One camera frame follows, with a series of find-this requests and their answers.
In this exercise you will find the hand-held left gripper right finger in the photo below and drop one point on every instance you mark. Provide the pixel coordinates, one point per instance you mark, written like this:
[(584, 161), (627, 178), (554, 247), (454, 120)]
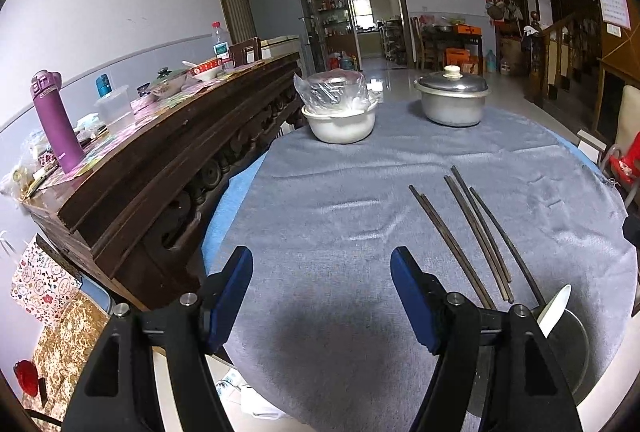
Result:
[(410, 297)]

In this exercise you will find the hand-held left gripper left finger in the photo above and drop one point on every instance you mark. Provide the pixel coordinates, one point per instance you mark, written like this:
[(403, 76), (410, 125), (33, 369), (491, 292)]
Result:
[(232, 297)]

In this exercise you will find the round utensil holder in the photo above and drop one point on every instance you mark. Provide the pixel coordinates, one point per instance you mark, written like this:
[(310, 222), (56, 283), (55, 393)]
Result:
[(565, 347)]

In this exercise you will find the blue tablecloth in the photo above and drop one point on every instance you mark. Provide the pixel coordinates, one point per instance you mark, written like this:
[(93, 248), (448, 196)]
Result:
[(225, 212)]

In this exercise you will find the grey tablecloth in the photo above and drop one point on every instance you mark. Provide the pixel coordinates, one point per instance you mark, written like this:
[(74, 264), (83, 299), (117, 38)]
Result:
[(340, 212)]

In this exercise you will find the white spoon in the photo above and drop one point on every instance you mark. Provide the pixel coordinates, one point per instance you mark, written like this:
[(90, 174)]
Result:
[(556, 307)]

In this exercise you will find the dark wooden sideboard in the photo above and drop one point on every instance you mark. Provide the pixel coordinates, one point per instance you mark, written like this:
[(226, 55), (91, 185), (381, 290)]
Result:
[(150, 162)]

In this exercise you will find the white basin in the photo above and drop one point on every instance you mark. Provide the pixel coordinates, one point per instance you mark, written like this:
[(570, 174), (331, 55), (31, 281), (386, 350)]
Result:
[(340, 127)]

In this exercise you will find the patterned gift bag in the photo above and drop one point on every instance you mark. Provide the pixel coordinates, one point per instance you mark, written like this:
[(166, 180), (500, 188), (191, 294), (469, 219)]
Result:
[(42, 284)]

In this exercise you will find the aluminium pot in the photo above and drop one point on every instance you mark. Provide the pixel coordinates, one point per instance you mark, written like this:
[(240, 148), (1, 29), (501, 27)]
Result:
[(452, 110)]

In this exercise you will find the aluminium pot lid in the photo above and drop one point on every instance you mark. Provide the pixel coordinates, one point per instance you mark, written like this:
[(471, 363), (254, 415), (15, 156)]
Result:
[(450, 85)]

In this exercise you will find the clear plastic container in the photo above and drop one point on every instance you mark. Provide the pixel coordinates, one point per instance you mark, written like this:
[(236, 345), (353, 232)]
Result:
[(116, 110)]

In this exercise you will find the clear plastic bag of bowls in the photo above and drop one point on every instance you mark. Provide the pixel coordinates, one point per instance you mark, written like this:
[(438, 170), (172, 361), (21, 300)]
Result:
[(332, 90)]

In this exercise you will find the green-lidded glass bowl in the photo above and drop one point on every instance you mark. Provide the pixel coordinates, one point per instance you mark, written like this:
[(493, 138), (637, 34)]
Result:
[(167, 85)]

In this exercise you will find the red and white bowl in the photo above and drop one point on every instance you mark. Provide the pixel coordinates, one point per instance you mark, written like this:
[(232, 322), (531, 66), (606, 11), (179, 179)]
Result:
[(205, 71)]

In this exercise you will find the white step stool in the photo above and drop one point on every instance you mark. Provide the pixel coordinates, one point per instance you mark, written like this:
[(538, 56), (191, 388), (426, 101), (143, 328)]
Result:
[(592, 143)]

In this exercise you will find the wooden chair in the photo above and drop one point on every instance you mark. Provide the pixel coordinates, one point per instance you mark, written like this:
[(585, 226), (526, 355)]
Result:
[(245, 52)]

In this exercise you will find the purple bottle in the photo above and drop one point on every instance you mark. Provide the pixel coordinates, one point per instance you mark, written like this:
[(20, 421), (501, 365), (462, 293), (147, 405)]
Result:
[(55, 127)]

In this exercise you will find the red plastic chair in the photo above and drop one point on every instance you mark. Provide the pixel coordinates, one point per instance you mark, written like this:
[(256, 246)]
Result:
[(622, 167)]

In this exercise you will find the blue water jug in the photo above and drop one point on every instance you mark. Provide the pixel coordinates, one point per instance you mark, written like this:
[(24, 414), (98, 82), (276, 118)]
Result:
[(491, 61)]

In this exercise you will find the red-capped plastic water bottle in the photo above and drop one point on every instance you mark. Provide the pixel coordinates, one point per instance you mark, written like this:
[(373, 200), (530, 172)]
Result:
[(221, 47)]

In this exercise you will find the white chest freezer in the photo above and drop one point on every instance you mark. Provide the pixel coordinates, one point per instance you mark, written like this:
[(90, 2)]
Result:
[(282, 46)]

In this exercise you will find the wooden side table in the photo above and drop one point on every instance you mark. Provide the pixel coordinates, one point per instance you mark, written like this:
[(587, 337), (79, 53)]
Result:
[(452, 45)]

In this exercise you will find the beige chair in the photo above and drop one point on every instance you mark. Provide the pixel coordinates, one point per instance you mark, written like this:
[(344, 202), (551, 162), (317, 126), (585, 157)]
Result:
[(629, 117)]

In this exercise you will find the grey refrigerator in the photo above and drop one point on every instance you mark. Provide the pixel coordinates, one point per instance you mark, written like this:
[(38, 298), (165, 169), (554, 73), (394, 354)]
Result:
[(277, 12)]

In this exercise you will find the wooden stair railing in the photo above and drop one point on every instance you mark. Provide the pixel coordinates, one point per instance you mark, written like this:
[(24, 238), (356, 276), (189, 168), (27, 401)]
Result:
[(565, 52)]

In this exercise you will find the glass cabinet of bottles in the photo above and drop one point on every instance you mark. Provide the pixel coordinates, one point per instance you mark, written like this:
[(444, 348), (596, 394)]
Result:
[(330, 17)]

